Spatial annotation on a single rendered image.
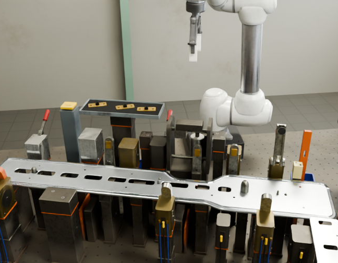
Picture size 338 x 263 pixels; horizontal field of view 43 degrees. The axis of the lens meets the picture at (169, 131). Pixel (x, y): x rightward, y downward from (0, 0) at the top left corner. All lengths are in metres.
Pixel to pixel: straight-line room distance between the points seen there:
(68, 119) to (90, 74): 2.66
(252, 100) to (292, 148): 0.48
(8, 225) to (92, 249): 0.36
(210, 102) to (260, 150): 0.45
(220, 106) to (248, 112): 0.15
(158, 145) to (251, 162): 0.77
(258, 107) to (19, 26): 2.96
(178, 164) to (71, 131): 0.54
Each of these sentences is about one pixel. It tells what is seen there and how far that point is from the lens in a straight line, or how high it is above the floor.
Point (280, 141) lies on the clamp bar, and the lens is 1.75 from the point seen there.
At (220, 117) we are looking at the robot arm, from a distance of 2.34.
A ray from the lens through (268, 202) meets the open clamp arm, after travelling 1.50.
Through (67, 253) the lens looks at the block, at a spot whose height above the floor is 0.77.
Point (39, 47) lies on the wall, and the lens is 4.65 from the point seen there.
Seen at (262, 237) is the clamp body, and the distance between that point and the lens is 1.50.
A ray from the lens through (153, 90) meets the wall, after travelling 4.76.
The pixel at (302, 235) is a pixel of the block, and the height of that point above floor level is 0.98.
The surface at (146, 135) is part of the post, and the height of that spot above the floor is 1.10.
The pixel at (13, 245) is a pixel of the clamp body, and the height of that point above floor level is 0.79.
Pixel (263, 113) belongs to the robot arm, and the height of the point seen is 0.99.
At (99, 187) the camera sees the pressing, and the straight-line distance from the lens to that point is 1.72.
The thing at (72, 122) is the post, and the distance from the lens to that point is 2.05.
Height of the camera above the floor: 1.99
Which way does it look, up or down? 28 degrees down
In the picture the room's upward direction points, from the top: 1 degrees counter-clockwise
